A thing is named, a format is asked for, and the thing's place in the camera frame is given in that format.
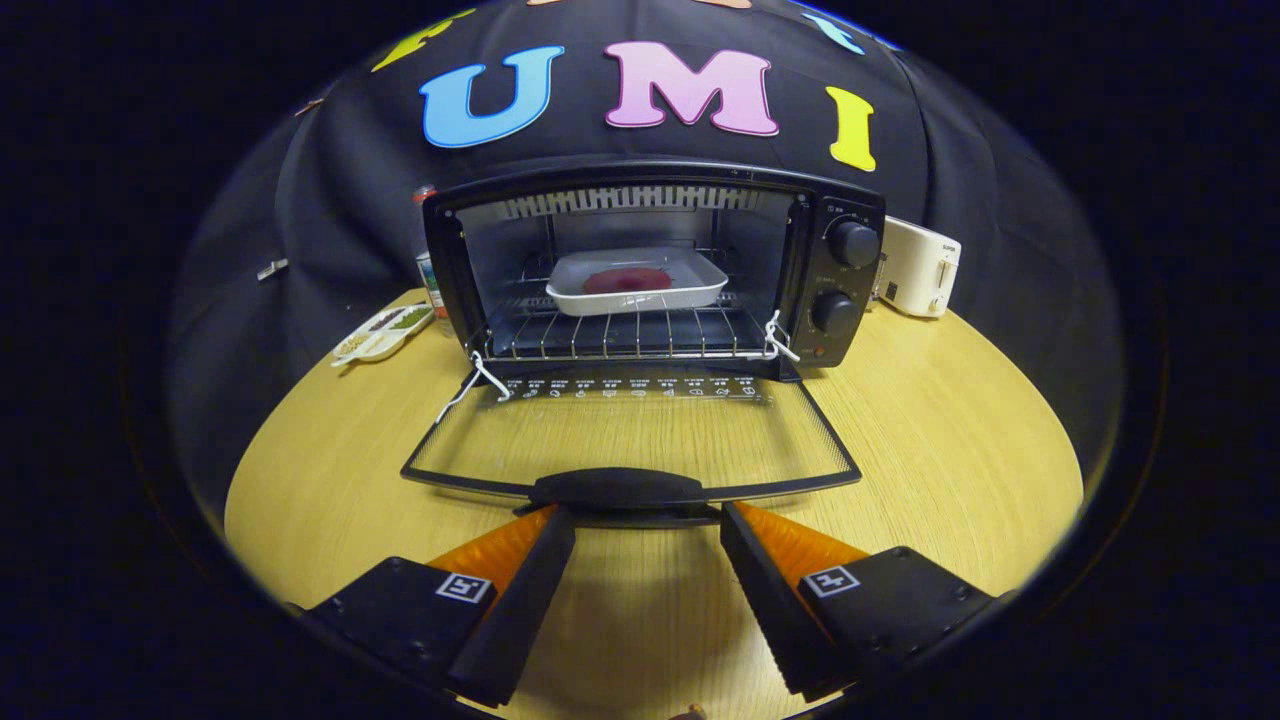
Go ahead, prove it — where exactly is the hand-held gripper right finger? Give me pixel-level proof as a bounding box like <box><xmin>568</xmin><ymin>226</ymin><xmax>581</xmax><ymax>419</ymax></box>
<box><xmin>720</xmin><ymin>500</ymin><xmax>1001</xmax><ymax>701</ymax></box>

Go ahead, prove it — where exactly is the cream bread toaster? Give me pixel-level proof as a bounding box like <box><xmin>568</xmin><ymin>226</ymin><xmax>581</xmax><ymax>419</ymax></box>
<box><xmin>878</xmin><ymin>215</ymin><xmax>963</xmax><ymax>319</ymax></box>

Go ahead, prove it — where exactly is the clear plastic bottle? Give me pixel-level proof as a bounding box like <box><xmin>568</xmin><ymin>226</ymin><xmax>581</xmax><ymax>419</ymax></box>
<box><xmin>413</xmin><ymin>185</ymin><xmax>453</xmax><ymax>336</ymax></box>

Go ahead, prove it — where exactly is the pink round food slice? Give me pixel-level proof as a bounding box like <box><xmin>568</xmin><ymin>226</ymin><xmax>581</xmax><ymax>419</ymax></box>
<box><xmin>583</xmin><ymin>266</ymin><xmax>673</xmax><ymax>295</ymax></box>

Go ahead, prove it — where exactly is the black toaster oven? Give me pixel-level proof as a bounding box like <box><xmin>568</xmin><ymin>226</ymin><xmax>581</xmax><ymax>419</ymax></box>
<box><xmin>400</xmin><ymin>155</ymin><xmax>888</xmax><ymax>529</ymax></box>

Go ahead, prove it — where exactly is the white divided snack dish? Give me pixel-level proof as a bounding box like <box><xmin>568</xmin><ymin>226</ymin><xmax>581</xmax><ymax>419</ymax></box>
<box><xmin>331</xmin><ymin>303</ymin><xmax>436</xmax><ymax>368</ymax></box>

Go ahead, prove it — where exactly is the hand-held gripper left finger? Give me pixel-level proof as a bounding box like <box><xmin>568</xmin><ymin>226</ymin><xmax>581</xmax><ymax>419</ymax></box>
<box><xmin>300</xmin><ymin>503</ymin><xmax>578</xmax><ymax>709</ymax></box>

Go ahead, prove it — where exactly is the white square plate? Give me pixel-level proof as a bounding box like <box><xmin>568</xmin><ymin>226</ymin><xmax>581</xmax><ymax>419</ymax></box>
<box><xmin>545</xmin><ymin>247</ymin><xmax>729</xmax><ymax>318</ymax></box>

